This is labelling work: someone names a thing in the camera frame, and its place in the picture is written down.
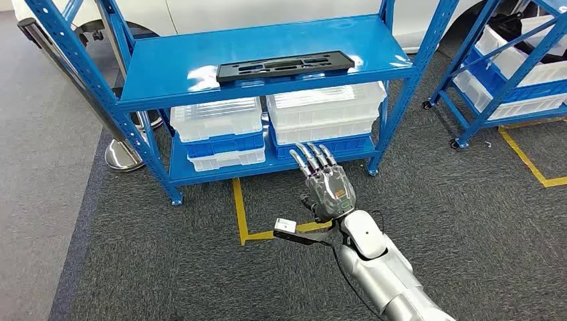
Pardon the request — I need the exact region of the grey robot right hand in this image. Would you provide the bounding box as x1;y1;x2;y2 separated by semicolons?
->
289;141;358;224

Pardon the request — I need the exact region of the black plastic plate bracket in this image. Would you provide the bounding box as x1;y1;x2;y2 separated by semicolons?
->
215;49;356;84

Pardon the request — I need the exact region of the blue metal shelf rack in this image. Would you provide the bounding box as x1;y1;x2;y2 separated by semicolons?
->
24;0;461;207

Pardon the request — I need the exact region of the blue shelf rack on casters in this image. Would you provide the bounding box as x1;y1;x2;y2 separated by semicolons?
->
423;0;567;149

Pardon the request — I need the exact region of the blue plastic storage bin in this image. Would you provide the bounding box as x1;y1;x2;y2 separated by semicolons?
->
464;46;567;104
181;131;265;159
271;132;377;161

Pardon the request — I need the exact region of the white car red stripe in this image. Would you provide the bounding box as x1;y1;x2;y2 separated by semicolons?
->
11;0;567;55

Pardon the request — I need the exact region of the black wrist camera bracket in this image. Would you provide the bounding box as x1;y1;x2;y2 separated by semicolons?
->
273;221;344;247

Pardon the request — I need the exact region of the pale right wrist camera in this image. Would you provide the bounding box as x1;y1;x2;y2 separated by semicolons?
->
273;217;298;234

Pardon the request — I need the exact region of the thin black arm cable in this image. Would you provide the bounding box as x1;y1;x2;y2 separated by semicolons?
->
331;210;387;321

